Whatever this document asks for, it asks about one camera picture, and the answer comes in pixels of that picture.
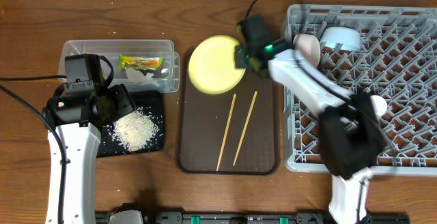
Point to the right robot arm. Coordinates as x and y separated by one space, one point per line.
349 134

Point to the white tissue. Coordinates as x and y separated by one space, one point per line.
141 77

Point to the wooden chopstick right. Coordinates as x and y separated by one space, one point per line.
245 127

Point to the clear plastic bin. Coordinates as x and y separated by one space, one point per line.
165 79

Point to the white cup green inside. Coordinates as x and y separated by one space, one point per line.
380 105

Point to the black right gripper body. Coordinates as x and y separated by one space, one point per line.
244 54

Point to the green snack wrapper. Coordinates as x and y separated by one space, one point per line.
139 63

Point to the dark brown serving tray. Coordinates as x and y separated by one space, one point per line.
202 121

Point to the pale pink bowl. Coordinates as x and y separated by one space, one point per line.
309 46

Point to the yellow round plate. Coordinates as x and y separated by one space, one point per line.
211 67

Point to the pile of white rice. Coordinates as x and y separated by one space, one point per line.
136 131

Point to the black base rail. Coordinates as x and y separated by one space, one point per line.
133 213

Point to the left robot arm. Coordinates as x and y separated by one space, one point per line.
74 117

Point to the black waste tray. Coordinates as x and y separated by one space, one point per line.
150 101

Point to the light blue bowl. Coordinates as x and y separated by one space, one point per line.
349 39

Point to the grey plastic dishwasher rack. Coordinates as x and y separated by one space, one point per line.
397 61

